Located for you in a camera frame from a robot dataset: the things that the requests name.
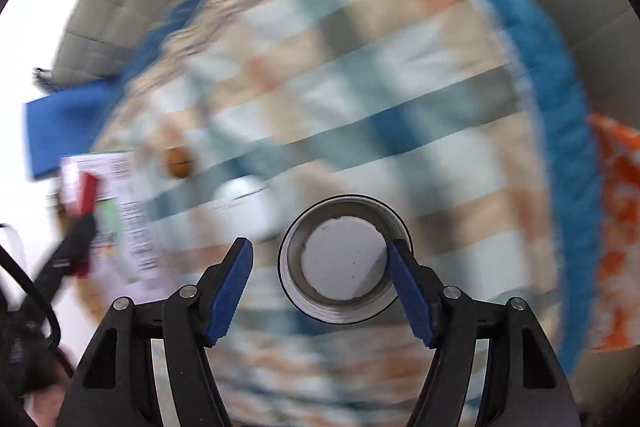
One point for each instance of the orange white floral bag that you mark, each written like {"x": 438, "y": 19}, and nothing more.
{"x": 617, "y": 232}

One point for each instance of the white earbud case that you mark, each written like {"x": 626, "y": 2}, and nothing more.
{"x": 245, "y": 203}

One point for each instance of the small brown round object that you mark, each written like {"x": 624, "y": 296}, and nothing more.
{"x": 177, "y": 163}

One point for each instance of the blue folded mat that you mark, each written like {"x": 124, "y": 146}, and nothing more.
{"x": 65, "y": 127}

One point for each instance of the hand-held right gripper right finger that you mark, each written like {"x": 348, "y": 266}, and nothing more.
{"x": 410, "y": 292}

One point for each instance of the cardboard box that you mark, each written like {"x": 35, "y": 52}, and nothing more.
{"x": 130, "y": 227}

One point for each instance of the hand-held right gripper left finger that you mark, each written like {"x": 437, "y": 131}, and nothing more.
{"x": 230, "y": 287}

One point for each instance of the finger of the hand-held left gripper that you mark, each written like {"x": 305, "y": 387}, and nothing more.
{"x": 65, "y": 257}

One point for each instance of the checkered blanket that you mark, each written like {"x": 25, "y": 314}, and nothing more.
{"x": 375, "y": 107}

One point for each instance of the round metal tin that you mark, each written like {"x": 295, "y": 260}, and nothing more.
{"x": 340, "y": 257}

